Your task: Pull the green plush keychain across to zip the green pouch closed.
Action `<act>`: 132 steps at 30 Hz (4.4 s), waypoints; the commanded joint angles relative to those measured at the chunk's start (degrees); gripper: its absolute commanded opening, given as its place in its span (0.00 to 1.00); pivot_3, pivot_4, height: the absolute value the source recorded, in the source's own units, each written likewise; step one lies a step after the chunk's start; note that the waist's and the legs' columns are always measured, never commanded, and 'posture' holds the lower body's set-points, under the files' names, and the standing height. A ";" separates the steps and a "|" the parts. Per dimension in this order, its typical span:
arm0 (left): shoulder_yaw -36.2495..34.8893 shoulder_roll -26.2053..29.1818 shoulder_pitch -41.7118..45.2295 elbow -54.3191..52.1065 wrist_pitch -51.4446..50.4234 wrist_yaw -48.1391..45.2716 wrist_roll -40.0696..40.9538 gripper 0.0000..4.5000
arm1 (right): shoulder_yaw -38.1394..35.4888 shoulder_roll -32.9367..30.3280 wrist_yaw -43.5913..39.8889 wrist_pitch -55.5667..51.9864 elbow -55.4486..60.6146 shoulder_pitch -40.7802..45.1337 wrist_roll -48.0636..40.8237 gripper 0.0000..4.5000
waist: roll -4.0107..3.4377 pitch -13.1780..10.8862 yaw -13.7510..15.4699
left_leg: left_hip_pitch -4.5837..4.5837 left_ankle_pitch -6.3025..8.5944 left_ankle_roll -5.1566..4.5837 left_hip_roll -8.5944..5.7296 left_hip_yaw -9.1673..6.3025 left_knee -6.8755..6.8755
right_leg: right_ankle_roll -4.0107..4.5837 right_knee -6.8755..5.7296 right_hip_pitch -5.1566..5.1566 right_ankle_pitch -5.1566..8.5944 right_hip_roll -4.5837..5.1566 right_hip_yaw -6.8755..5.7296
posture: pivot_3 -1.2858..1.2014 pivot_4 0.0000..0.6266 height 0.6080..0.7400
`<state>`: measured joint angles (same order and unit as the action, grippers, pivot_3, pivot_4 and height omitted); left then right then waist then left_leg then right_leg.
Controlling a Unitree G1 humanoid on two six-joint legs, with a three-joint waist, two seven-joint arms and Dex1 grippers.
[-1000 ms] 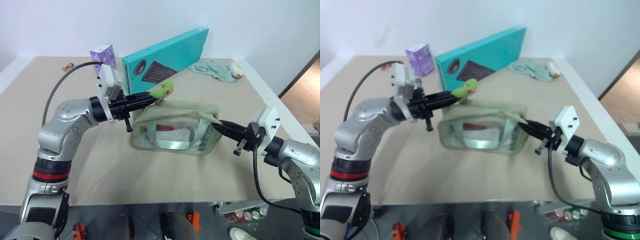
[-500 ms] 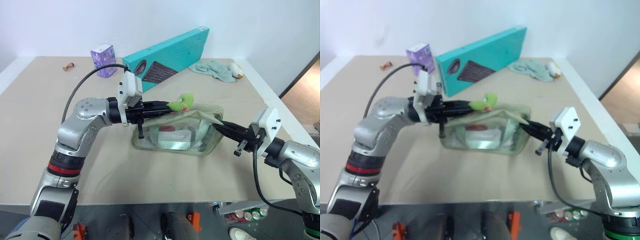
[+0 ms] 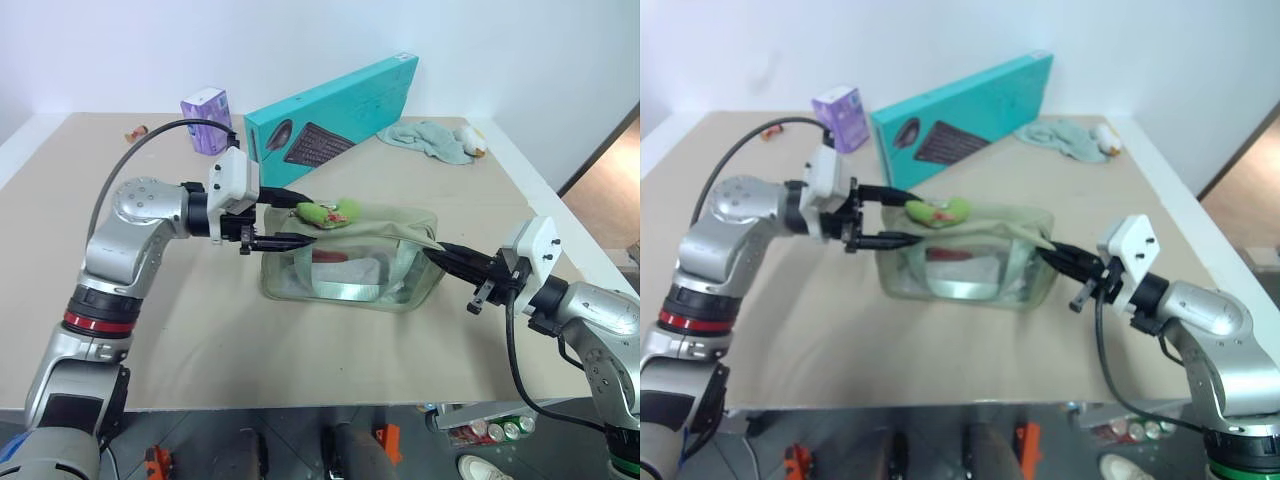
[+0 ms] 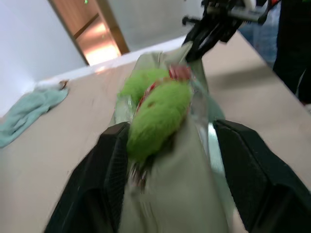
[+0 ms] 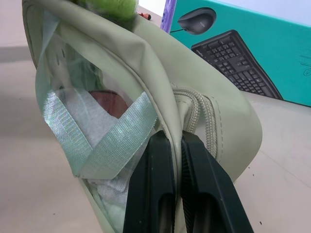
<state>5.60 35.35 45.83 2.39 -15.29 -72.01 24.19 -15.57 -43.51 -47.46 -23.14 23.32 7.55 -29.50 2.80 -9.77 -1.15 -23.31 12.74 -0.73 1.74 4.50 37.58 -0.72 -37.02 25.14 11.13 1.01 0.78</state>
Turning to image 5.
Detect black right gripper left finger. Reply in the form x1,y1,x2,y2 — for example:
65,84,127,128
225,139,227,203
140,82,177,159
122,130,177,233

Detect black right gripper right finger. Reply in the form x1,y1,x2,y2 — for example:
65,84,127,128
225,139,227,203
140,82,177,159
180,135,255,233

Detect pale green zip pouch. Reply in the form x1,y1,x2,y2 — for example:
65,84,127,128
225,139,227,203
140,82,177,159
21,0,262,233

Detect white cloth inside pouch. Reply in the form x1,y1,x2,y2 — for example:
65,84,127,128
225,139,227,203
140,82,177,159
50,87,133,216

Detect teal keyboard and mouse box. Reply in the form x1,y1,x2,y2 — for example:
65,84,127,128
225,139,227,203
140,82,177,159
169,0,311,107

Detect purple patterned box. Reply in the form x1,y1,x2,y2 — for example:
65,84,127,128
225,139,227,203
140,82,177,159
159,0,181,33

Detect green plush keychain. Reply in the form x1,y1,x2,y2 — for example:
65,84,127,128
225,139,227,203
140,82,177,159
69,0,139,32

